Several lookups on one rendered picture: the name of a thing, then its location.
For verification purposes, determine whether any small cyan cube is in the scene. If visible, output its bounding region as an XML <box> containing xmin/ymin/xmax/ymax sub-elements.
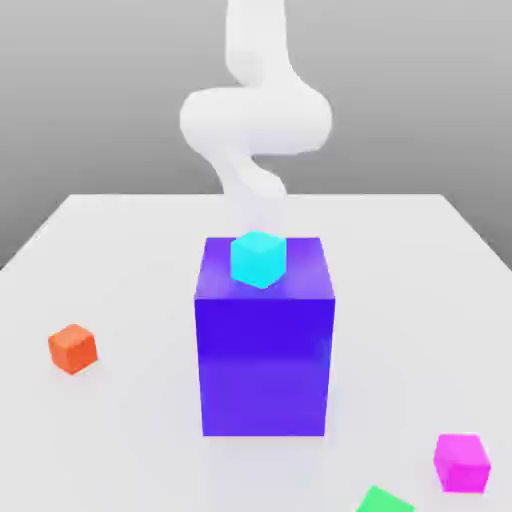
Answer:
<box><xmin>229</xmin><ymin>230</ymin><xmax>288</xmax><ymax>290</ymax></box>

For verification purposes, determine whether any small orange cube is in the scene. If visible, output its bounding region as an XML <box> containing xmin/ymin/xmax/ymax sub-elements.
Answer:
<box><xmin>47</xmin><ymin>323</ymin><xmax>99</xmax><ymax>376</ymax></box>

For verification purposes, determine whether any small green cube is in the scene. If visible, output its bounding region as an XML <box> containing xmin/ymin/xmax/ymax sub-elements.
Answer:
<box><xmin>354</xmin><ymin>484</ymin><xmax>416</xmax><ymax>512</ymax></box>

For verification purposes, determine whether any small magenta cube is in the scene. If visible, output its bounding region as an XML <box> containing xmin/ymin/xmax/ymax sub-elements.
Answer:
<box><xmin>432</xmin><ymin>432</ymin><xmax>492</xmax><ymax>495</ymax></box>

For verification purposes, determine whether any large blue box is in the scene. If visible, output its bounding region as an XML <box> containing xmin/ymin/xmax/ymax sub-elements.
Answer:
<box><xmin>193</xmin><ymin>236</ymin><xmax>336</xmax><ymax>438</ymax></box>

